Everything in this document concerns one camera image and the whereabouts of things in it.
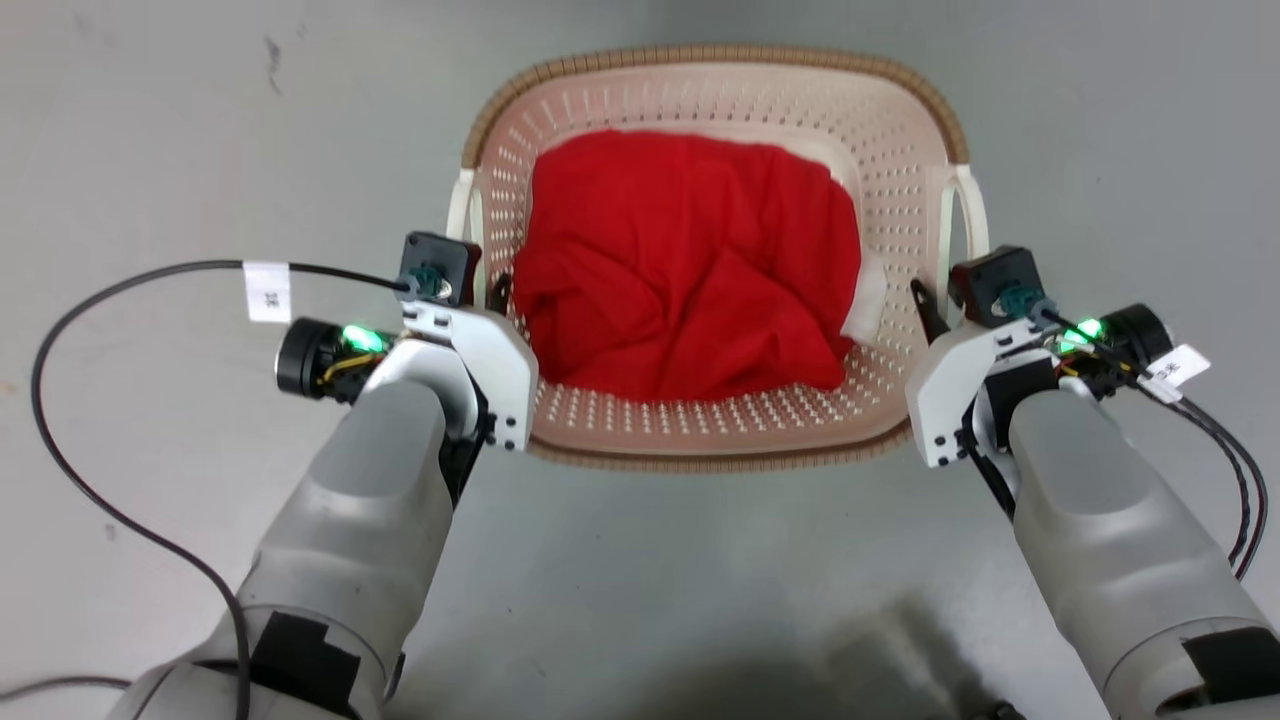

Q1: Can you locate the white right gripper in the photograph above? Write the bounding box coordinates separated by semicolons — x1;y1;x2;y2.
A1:
905;278;1176;470

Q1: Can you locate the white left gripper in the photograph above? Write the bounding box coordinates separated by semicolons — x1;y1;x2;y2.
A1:
275;272;540;453

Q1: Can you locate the beige plastic laundry basket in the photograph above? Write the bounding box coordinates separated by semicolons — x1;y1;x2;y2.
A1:
446;43;991;474

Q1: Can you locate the white cloth garment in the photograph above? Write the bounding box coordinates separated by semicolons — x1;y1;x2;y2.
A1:
840;252;889;347

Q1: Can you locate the red cloth garment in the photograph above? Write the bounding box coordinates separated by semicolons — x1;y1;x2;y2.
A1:
512;129;863;404

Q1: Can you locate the white left cable label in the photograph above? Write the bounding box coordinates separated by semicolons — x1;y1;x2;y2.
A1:
243;260;293;324

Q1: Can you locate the white cable label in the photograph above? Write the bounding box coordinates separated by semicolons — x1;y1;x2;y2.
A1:
243;260;293;324
1138;344;1212;404

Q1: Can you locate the white right cable label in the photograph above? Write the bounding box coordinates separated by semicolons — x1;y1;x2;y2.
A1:
1138;344;1212;404

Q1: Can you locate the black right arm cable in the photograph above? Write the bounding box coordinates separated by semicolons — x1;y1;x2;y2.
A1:
1035;308;1270;583

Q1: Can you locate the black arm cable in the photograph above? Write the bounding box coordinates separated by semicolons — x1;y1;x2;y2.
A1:
29;259;413;720
1035;308;1270;583

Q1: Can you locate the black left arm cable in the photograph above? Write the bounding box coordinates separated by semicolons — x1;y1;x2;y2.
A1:
29;259;413;720

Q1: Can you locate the thin grey floor cable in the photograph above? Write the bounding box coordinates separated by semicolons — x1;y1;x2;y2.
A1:
0;676;134;703

